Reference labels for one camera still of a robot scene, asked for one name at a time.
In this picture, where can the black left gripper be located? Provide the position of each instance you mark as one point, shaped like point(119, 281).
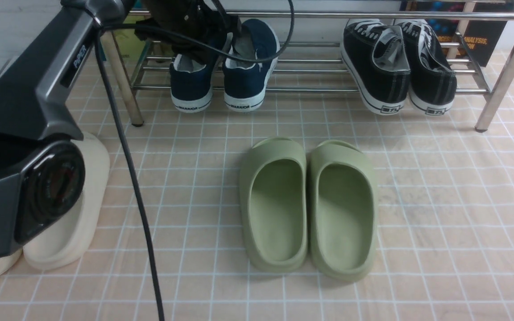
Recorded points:
point(192, 18)

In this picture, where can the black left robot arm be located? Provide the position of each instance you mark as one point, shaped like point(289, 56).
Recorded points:
point(42, 171)

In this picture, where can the metal shoe rack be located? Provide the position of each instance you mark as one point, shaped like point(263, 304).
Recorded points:
point(459, 54)

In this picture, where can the dark book behind rack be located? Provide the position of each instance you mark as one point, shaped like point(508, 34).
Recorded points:
point(480, 36)

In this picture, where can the left navy canvas sneaker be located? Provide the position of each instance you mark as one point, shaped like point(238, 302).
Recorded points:
point(191, 82)

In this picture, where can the navy canvas sneaker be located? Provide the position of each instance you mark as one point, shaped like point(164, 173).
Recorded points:
point(245, 83)
point(191, 82)

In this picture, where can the right navy canvas sneaker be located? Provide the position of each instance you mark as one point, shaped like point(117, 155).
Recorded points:
point(245, 83)

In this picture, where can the yellow teal mechanical design book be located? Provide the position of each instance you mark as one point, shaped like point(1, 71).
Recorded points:
point(131, 47)

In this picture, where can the left black canvas sneaker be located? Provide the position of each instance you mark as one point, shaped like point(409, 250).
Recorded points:
point(375, 56)

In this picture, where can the black canvas sneaker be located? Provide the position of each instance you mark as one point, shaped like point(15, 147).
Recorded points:
point(433, 83)
point(375, 56)

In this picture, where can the left green foam slipper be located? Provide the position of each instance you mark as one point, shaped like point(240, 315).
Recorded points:
point(272, 198)

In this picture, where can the green foam slipper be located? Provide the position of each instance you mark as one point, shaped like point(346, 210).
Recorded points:
point(272, 198)
point(343, 207)

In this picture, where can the right green foam slipper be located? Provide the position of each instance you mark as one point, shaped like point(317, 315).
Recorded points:
point(343, 207)

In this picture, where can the right black canvas sneaker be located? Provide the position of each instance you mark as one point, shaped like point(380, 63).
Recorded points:
point(433, 83)

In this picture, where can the right cream foam slipper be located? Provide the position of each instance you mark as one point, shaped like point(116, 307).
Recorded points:
point(67, 240)

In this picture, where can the beige grid floor mat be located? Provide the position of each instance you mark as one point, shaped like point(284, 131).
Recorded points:
point(446, 217)

